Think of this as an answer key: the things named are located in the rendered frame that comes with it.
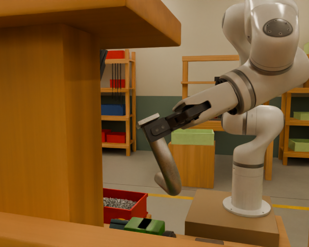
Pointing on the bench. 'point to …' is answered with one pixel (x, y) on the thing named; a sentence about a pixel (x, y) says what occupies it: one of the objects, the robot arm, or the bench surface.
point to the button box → (117, 224)
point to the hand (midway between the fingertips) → (156, 131)
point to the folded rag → (210, 241)
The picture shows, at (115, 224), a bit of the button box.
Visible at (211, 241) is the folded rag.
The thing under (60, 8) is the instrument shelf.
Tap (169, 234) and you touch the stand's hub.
